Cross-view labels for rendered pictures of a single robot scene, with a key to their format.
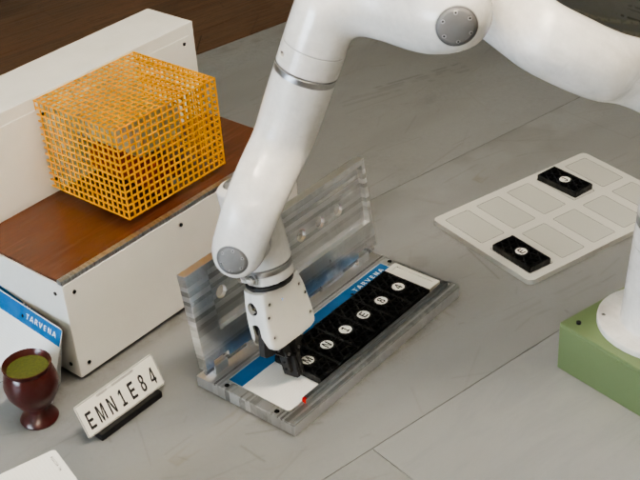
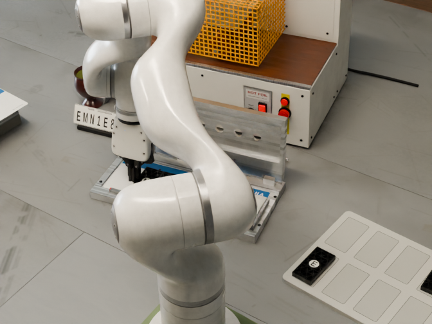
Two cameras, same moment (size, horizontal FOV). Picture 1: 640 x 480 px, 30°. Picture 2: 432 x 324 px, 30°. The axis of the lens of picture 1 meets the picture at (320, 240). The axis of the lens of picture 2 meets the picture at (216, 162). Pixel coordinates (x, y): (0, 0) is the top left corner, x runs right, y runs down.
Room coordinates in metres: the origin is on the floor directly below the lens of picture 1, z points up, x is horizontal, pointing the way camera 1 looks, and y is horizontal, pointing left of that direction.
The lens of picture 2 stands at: (1.25, -1.47, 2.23)
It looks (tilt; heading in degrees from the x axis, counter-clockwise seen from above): 40 degrees down; 74
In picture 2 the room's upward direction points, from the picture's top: 3 degrees counter-clockwise
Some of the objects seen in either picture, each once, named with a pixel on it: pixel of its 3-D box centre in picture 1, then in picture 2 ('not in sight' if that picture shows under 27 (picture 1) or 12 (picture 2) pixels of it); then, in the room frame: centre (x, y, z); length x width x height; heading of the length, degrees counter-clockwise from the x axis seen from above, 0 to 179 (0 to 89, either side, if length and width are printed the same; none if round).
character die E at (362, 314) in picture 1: (363, 317); not in sight; (1.61, -0.06, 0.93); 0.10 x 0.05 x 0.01; 47
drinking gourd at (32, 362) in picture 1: (32, 390); (90, 87); (1.44, 0.46, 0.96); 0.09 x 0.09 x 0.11
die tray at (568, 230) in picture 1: (558, 213); (392, 283); (1.92, -0.46, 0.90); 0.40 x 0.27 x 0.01; 122
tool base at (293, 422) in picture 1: (332, 330); (187, 187); (1.59, -0.01, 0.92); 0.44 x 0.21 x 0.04; 138
